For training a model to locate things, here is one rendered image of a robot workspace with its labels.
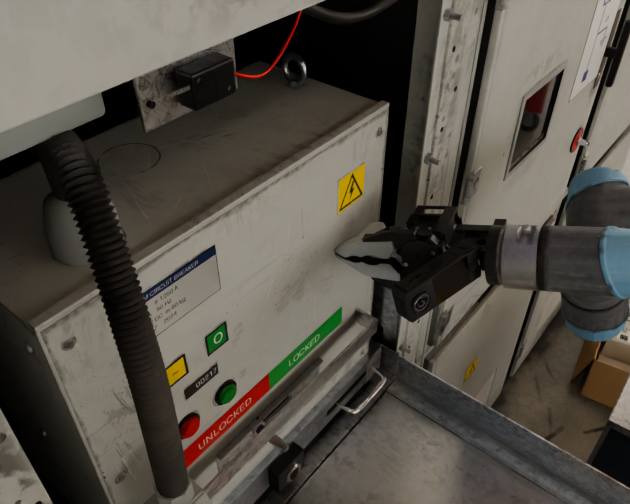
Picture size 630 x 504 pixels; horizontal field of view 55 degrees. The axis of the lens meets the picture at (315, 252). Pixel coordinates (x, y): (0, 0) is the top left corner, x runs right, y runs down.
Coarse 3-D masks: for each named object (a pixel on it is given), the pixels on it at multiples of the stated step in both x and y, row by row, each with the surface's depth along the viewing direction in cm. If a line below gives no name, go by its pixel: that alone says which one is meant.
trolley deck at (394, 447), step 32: (384, 416) 105; (416, 416) 105; (352, 448) 100; (384, 448) 100; (416, 448) 100; (448, 448) 100; (320, 480) 96; (352, 480) 96; (384, 480) 96; (416, 480) 96; (448, 480) 96; (480, 480) 96; (512, 480) 96
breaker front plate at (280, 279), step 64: (384, 128) 78; (320, 192) 72; (192, 256) 58; (256, 256) 67; (320, 256) 78; (64, 320) 49; (192, 320) 62; (256, 320) 72; (320, 320) 86; (64, 384) 52; (128, 384) 58; (128, 448) 63
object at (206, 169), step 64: (256, 64) 86; (128, 128) 72; (192, 128) 72; (256, 128) 72; (320, 128) 72; (0, 192) 61; (128, 192) 61; (192, 192) 61; (256, 192) 62; (0, 256) 54; (0, 320) 53; (0, 384) 71; (64, 448) 65
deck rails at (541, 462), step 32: (416, 384) 107; (448, 384) 102; (448, 416) 105; (480, 416) 101; (480, 448) 100; (512, 448) 99; (544, 448) 95; (544, 480) 96; (576, 480) 94; (608, 480) 89
